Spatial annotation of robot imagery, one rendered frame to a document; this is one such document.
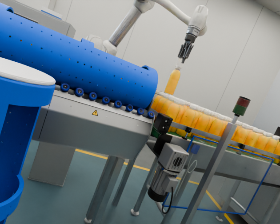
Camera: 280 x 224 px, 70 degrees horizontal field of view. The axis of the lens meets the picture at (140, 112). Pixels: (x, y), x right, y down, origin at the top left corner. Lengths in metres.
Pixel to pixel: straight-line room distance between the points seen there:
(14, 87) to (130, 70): 0.67
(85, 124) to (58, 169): 0.88
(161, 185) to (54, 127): 0.67
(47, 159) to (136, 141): 0.92
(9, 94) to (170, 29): 3.82
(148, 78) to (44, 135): 0.66
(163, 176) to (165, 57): 3.23
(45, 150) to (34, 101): 1.28
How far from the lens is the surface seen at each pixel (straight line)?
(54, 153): 1.90
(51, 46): 1.07
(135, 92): 1.15
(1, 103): 0.63
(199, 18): 1.57
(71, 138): 1.21
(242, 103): 1.25
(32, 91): 0.64
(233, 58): 4.80
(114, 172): 1.37
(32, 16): 2.88
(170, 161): 1.13
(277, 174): 2.09
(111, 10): 4.10
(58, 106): 1.11
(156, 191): 1.23
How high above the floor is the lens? 1.15
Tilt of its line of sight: 9 degrees down
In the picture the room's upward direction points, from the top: 22 degrees clockwise
